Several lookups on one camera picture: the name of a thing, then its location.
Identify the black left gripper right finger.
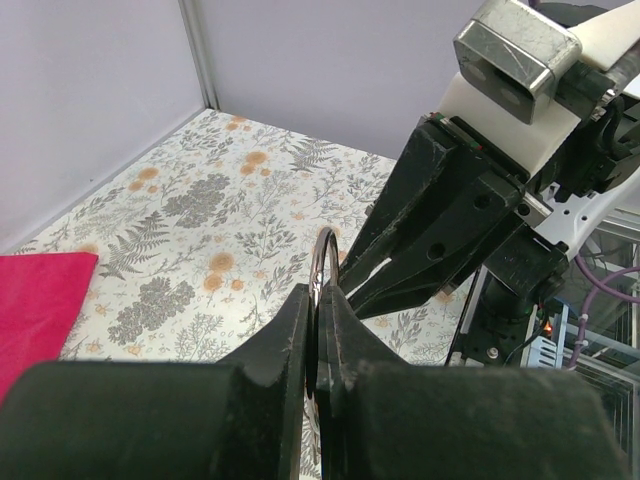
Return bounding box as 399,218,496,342
316,286,629,479

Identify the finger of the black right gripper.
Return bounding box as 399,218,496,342
349,172,523,319
338,122,487,297

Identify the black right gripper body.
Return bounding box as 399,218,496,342
429,111,639,299

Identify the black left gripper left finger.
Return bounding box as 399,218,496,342
1,284,310,479

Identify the large metal keyring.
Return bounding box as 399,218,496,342
305,227,342,479

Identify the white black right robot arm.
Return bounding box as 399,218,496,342
335,65,639,318

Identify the floral table mat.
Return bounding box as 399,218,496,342
2,110,394,479

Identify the folded pink cloth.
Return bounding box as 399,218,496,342
1,252,98,396

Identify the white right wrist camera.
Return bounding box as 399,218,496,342
438,1,639,175

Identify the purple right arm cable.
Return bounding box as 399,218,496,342
564,252,640,371

